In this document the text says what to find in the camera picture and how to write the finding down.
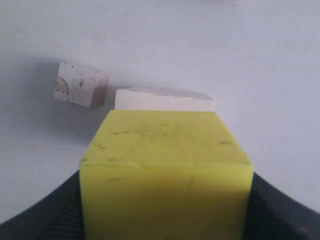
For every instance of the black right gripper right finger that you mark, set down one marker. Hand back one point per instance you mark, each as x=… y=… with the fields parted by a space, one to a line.
x=272 y=215

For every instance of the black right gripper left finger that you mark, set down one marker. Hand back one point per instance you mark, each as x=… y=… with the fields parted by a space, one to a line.
x=58 y=216

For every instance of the yellow cube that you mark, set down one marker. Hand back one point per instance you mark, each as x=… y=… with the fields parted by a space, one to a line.
x=164 y=175

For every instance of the large plain wooden cube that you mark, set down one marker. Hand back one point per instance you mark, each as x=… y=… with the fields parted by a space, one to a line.
x=150 y=99

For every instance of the small plain wooden cube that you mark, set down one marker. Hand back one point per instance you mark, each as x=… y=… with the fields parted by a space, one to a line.
x=81 y=85

